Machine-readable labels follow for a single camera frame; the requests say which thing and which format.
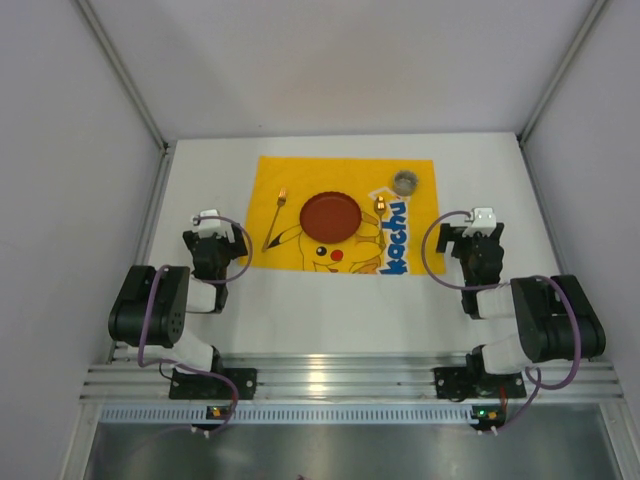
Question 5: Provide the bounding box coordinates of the gold spoon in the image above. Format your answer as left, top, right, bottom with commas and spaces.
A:
374, 195, 387, 249

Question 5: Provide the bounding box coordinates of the yellow Pikachu placemat cloth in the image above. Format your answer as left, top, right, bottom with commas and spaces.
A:
245, 156, 446, 276

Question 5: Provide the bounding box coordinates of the copper fork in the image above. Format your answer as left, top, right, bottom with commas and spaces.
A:
261, 187, 288, 252

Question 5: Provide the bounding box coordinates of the red plate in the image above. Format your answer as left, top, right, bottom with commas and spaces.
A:
299, 191, 362, 244

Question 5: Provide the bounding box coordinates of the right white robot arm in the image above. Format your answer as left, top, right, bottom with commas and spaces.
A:
436, 222, 606, 375

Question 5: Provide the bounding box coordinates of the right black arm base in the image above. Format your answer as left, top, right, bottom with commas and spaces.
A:
433, 366, 527, 402

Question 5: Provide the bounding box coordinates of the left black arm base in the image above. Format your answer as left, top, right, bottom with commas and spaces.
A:
168, 368, 258, 400

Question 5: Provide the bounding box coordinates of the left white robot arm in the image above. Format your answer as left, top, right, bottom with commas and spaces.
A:
108, 225, 250, 375

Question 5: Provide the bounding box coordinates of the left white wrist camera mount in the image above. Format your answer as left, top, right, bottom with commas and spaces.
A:
191, 209, 235, 242

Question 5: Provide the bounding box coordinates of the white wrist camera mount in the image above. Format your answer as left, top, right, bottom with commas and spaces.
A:
191, 209, 235, 242
462, 207, 498, 238

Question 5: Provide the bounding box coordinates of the aluminium mounting rail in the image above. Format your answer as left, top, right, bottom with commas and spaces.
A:
79, 352, 625, 401

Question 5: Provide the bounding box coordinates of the perforated cable tray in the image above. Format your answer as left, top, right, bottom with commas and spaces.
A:
100, 404, 503, 425

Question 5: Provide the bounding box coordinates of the right aluminium frame post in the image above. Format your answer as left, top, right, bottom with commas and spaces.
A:
517, 0, 614, 149

